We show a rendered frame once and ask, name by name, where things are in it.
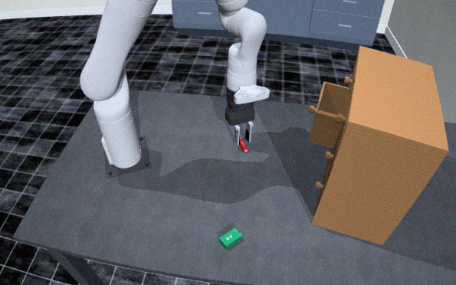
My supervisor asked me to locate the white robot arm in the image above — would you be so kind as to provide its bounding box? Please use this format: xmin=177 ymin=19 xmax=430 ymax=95
xmin=80 ymin=0 xmax=267 ymax=168

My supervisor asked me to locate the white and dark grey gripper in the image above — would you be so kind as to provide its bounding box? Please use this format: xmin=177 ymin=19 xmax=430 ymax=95
xmin=225 ymin=69 xmax=270 ymax=146

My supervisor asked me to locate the tan wooden chest of drawers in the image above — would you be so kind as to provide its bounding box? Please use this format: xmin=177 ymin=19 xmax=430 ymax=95
xmin=311 ymin=46 xmax=448 ymax=245

